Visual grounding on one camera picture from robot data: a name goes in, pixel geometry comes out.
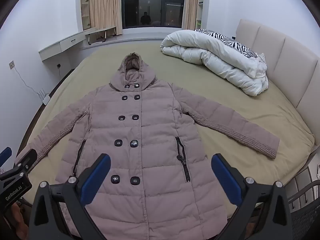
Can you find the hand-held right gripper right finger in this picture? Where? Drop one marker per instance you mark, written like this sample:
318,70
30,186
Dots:
225,180

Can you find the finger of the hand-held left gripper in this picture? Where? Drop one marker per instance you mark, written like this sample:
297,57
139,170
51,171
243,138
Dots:
26,158
5,156

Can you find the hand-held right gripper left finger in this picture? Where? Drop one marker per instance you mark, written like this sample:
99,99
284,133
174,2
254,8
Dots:
96,180

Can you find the pink hooded puffer coat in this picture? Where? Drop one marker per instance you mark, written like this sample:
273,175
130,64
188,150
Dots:
140,142

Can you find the person's left hand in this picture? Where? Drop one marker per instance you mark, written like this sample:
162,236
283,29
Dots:
20,217

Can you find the white router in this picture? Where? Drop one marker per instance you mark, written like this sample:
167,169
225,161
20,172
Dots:
45,98

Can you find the bed with olive sheet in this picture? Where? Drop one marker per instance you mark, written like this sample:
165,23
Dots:
225,105

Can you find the black mesh chair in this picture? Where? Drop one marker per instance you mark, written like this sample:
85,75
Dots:
305,217

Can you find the white floating desk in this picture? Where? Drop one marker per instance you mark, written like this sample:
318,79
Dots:
62,43

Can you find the white duvet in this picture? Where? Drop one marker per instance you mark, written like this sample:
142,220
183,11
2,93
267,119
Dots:
212,55

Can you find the zebra print pillow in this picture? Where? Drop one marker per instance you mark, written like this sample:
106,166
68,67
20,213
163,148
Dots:
230,41

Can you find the beige padded headboard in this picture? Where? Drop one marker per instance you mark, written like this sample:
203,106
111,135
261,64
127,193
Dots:
287,55

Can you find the folding bench with metal legs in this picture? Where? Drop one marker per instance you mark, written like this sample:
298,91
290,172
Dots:
100,33

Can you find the wide beige curtain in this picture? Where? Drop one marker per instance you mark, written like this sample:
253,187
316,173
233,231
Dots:
105,5

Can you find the narrow beige curtain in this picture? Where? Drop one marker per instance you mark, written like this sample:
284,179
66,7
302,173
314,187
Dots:
190,5

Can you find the dark window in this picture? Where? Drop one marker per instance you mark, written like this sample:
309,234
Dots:
155,5

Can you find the grey wall outlet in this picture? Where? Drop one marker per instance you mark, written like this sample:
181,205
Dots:
11,64

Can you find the wall shelf beside wide curtain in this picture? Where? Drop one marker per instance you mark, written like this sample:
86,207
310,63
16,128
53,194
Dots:
85,5

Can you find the wall shelf beside narrow curtain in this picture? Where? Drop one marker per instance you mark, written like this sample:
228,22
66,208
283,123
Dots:
199,2

